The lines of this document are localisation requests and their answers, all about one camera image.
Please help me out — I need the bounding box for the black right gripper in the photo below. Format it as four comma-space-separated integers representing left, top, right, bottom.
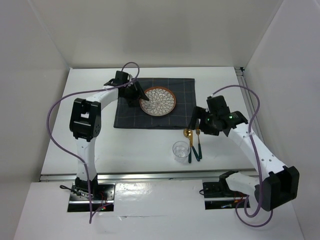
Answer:
187, 105, 220, 136

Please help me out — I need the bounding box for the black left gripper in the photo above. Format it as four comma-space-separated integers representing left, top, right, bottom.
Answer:
122, 80, 149, 108

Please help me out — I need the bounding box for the gold spoon green handle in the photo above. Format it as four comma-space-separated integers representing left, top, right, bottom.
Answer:
183, 128, 200, 162

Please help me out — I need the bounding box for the dark checked cloth placemat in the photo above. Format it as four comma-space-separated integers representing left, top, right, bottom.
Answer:
113, 78, 197, 130

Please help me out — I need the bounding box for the floral patterned ceramic plate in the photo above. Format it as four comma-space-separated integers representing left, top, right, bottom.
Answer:
139, 86, 177, 117

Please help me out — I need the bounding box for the clear drinking glass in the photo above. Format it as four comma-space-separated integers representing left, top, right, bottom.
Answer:
172, 141, 190, 163

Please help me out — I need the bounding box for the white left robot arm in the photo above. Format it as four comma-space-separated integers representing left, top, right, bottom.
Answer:
69, 71, 149, 200

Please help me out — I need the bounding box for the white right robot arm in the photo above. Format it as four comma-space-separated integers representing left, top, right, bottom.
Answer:
189, 96, 300, 212

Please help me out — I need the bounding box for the gold fork green handle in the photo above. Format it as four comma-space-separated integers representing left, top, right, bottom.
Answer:
195, 128, 203, 160

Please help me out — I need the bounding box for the gold knife green handle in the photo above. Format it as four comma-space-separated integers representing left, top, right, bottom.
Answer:
186, 129, 193, 164

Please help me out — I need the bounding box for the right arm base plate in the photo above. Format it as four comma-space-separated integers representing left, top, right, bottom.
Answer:
199, 182, 247, 210

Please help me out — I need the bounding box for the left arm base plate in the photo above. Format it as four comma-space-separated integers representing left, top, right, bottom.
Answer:
66, 181, 116, 213

